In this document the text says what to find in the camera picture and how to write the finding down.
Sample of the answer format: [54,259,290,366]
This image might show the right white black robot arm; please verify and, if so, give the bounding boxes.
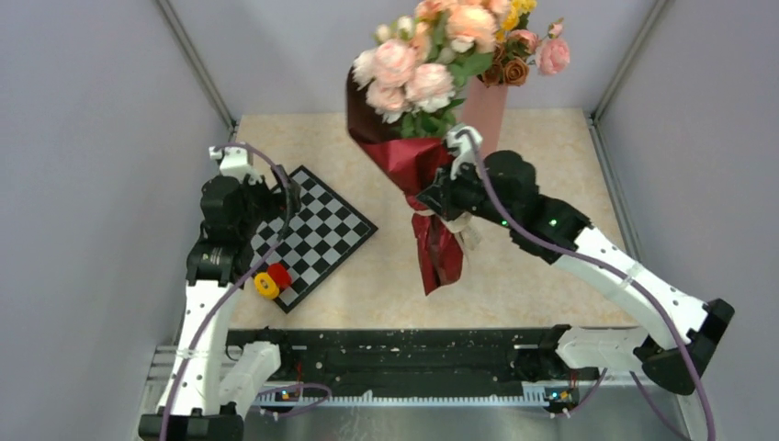
[416,151,734,396]

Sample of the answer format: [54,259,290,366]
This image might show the black white chessboard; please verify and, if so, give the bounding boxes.
[259,165,378,313]

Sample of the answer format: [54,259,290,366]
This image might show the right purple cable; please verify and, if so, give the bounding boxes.
[453,128,719,441]

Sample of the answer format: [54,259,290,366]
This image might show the pink ceramic vase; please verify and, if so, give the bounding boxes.
[460,78,509,158]

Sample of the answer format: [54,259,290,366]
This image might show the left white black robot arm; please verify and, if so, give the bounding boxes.
[138,165,299,440]

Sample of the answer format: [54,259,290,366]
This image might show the cream ribbon with gold lettering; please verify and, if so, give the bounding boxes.
[413,203,481,254]

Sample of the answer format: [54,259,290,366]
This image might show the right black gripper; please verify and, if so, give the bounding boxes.
[418,155,515,231]

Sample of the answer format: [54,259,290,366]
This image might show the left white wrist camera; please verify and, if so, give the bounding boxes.
[209,146,263,185]

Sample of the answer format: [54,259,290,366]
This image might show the red paper flower bouquet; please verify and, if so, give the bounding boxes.
[345,1,518,294]

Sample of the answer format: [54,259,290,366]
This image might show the artificial roses in vase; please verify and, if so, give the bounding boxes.
[478,0,570,87]

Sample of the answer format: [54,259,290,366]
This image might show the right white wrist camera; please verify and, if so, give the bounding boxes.
[445,123,483,180]

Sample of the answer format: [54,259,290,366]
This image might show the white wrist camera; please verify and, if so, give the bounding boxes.
[445,123,483,180]
[209,146,263,185]

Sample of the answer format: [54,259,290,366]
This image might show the red toy block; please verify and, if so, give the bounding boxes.
[266,263,292,291]

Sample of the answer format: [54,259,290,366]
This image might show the yellow toy block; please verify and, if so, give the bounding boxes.
[254,272,281,300]

